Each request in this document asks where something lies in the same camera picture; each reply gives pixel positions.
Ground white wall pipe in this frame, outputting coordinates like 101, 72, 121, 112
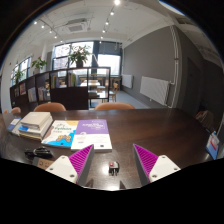
169, 24, 183, 108

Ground ceiling air conditioner unit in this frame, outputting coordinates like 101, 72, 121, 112
63, 18, 90, 34

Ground thin white booklet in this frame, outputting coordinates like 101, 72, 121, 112
11, 118, 24, 137

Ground large white wall radiator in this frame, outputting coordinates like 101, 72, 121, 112
139, 75, 171, 107

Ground small white wall radiator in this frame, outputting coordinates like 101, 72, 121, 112
121, 73, 134, 89

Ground side window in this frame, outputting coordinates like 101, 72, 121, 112
10, 56, 32, 86

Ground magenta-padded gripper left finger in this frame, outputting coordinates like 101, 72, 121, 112
45, 143, 95, 187

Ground small dark blue book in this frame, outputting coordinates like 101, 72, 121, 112
6, 116, 23, 133

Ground ceiling spotlights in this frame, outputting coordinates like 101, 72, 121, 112
33, 0, 123, 43

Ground medium potted plant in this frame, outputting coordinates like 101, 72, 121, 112
31, 56, 48, 73

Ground light blue illustrated book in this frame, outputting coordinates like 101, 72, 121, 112
41, 119, 80, 149

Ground thick white book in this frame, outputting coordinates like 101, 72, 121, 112
19, 111, 53, 131

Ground purple-covered book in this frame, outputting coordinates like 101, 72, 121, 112
70, 118, 113, 153

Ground large back window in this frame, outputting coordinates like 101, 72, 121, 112
52, 40, 122, 77

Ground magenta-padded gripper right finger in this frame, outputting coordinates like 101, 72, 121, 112
132, 143, 182, 187

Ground dark low shelf unit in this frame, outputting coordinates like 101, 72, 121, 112
9, 66, 112, 113

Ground small potted plant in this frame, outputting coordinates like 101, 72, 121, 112
13, 68, 25, 84

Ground blue and white book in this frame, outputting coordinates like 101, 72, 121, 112
18, 119, 54, 137

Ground orange chairs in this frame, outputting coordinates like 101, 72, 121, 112
2, 101, 136, 114

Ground dark grey door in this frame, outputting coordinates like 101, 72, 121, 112
184, 56, 203, 116

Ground wooden tables and chairs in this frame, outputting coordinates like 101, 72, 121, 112
79, 75, 122, 103

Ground large potted plant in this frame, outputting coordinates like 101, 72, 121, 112
68, 44, 93, 69

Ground cream-edged book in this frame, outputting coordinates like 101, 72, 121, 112
18, 128, 51, 141

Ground blue and white card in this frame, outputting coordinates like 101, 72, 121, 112
204, 130, 221, 161

